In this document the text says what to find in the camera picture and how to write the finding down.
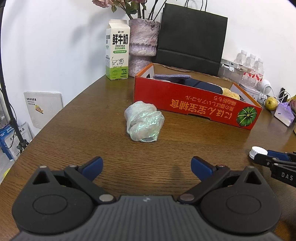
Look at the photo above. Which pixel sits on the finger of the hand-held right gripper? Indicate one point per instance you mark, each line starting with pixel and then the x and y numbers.
pixel 277 154
pixel 262 158

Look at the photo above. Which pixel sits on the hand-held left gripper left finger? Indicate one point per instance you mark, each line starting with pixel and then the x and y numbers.
pixel 93 166

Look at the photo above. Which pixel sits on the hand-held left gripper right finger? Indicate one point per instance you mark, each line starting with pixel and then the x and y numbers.
pixel 201 168

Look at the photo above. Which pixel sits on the white ridged bottle cap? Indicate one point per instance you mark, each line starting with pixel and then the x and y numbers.
pixel 255 151

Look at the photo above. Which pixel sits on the red cardboard box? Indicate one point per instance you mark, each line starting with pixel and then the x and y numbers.
pixel 185 102

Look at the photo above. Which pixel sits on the iridescent plastic bag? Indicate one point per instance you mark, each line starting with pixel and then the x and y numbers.
pixel 143 120

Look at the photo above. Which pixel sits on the yellow white plush toy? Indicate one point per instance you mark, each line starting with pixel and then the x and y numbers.
pixel 231 93

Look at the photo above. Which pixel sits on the dark blue zip case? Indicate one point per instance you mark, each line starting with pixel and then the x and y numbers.
pixel 203 87

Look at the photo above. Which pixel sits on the small purple cloth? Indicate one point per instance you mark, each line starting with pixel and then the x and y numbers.
pixel 173 77

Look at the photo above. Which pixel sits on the purple plastic bag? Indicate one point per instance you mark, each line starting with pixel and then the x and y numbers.
pixel 284 113

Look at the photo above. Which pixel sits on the green pear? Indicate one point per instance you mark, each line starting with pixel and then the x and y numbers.
pixel 271 103

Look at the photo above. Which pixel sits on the white printed tin box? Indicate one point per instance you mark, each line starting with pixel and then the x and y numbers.
pixel 254 93

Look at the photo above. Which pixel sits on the white round device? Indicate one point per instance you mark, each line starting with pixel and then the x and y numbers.
pixel 266 83

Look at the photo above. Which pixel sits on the blue white packet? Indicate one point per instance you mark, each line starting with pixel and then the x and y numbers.
pixel 9 143

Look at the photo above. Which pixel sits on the clear water bottle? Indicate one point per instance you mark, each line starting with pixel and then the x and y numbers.
pixel 258 68
pixel 250 62
pixel 240 56

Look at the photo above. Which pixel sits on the black studio light stand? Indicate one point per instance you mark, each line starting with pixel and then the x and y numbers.
pixel 13 120

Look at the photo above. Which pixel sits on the white flat carton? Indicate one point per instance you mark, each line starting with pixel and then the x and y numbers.
pixel 229 62

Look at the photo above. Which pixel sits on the white green milk carton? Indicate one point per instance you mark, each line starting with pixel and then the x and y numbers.
pixel 118 58

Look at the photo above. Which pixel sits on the black paper bag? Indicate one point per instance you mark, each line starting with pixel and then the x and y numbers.
pixel 192 37

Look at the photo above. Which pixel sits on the purple white textured vase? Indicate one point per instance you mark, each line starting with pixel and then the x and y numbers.
pixel 143 41

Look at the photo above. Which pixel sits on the dried pink rose bouquet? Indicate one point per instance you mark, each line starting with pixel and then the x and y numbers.
pixel 126 5

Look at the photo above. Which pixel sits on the white wall panel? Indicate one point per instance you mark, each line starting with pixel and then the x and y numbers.
pixel 44 109

